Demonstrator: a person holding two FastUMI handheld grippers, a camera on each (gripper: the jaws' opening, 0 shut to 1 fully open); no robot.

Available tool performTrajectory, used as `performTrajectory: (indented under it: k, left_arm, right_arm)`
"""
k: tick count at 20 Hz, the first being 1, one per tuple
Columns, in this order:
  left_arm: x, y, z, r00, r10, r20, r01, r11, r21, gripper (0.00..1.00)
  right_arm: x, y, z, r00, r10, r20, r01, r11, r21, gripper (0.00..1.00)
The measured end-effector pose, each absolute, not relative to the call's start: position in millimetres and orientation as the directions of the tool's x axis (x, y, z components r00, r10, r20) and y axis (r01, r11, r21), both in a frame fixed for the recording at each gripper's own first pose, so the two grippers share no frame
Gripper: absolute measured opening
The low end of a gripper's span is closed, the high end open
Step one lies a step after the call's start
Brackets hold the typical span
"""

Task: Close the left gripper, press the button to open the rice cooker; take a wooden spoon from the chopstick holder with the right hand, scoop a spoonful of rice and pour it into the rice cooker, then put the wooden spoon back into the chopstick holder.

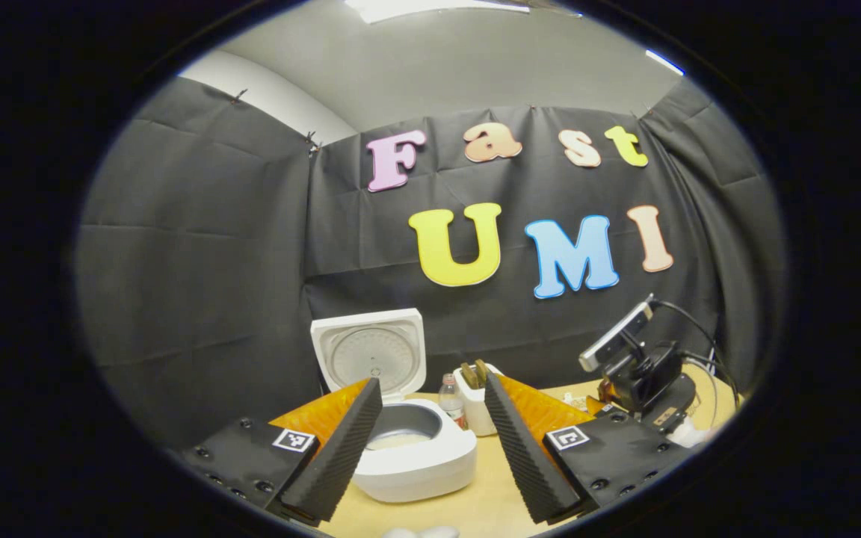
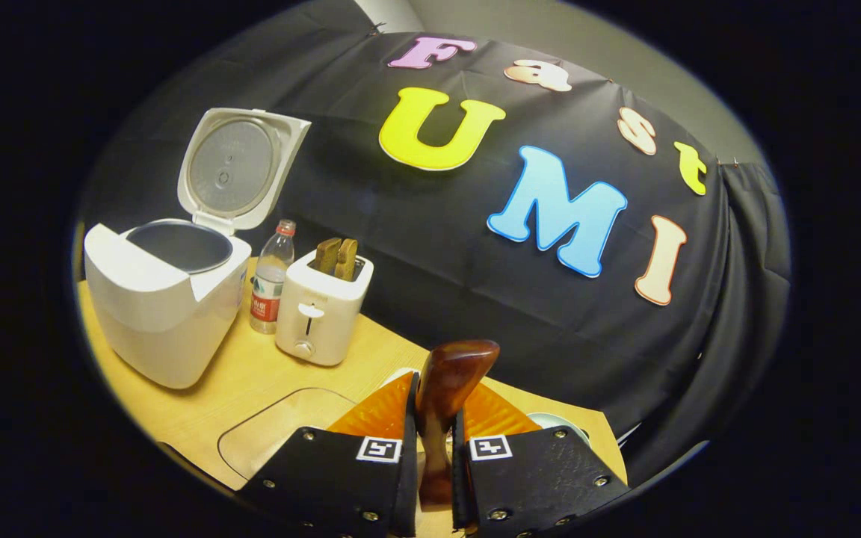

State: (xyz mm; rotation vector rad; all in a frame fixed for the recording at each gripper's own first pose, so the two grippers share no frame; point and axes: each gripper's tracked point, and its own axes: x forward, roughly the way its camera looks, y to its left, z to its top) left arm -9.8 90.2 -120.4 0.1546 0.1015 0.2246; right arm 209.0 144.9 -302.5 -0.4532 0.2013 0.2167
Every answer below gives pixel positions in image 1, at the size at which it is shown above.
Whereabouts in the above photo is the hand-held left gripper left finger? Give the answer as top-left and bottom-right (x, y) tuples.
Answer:
(176, 377), (384, 524)

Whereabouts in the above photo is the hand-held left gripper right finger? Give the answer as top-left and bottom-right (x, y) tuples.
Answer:
(484, 372), (689, 524)

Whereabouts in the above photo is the white rice cooker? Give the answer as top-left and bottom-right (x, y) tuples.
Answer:
(310, 308), (478, 504)

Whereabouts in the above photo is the white toaster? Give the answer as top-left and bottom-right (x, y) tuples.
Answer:
(453, 362), (506, 438)

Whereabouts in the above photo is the clear bottle with red label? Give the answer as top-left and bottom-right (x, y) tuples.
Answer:
(439, 373), (468, 431)

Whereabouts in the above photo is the black backdrop cloth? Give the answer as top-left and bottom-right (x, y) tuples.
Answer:
(75, 75), (786, 451)

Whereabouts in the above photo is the small ceiling light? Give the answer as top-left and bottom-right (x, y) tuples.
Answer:
(644, 49), (686, 77)

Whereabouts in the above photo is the large ceiling light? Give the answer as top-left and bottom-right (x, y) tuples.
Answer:
(345, 0), (533, 24)

